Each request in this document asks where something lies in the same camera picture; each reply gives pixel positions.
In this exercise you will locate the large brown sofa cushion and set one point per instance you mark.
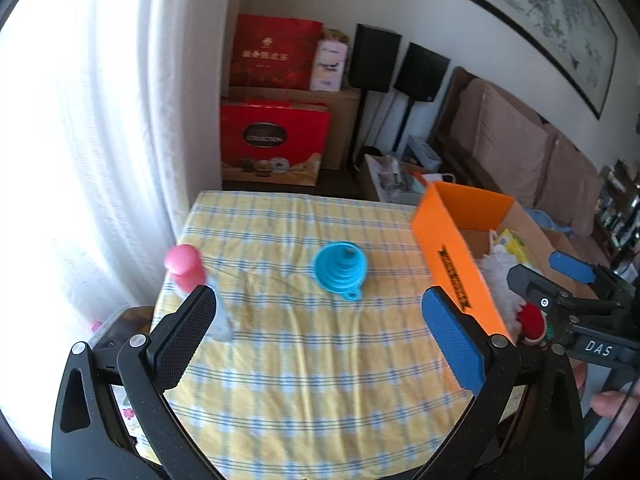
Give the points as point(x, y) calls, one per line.
point(500, 145)

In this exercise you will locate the box of glass jars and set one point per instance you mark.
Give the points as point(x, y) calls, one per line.
point(390, 180)

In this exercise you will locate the red gift box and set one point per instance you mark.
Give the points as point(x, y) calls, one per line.
point(272, 140)

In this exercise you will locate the white pink carton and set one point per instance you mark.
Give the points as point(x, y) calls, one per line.
point(327, 65)

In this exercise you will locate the black speaker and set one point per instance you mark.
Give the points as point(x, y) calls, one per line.
point(422, 72)
point(375, 57)

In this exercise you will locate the white blue appliance box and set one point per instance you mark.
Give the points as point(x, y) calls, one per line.
point(425, 152)

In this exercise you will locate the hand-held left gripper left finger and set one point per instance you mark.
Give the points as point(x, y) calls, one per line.
point(182, 345)

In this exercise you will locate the white curtain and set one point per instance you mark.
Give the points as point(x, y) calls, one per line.
point(100, 135)

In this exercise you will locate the dark cluttered shelf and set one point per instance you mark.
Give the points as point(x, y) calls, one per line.
point(620, 210)

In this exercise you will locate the open brown cardboard box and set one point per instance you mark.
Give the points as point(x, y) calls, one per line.
point(560, 242)

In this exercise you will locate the red gift bag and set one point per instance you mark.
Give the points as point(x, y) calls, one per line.
point(275, 52)

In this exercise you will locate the person's right hand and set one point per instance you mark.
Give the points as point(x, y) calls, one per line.
point(612, 406)

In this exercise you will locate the blue collapsible funnel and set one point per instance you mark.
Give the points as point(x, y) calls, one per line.
point(335, 270)

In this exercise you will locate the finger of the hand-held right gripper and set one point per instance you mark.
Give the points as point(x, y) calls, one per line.
point(535, 287)
point(572, 265)

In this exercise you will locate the yellow plaid tablecloth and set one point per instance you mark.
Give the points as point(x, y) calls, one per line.
point(310, 375)

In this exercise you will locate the orange cardboard box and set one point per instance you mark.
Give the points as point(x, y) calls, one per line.
point(445, 240)

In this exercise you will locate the framed ink painting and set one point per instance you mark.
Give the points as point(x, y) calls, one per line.
point(555, 15)

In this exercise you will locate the black speaker stand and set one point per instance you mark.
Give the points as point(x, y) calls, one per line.
point(405, 125)
point(358, 130)

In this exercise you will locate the brown sofa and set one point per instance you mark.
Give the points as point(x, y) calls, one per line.
point(585, 245)

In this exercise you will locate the light blue bag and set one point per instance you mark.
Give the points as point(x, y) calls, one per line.
point(547, 220)

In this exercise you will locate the gold gift bag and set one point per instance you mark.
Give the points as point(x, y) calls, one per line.
point(337, 35)

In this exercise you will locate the clear bottle red cap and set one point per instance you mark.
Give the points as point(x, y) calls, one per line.
point(185, 265)

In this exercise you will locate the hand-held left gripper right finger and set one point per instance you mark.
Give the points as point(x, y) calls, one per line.
point(450, 340)

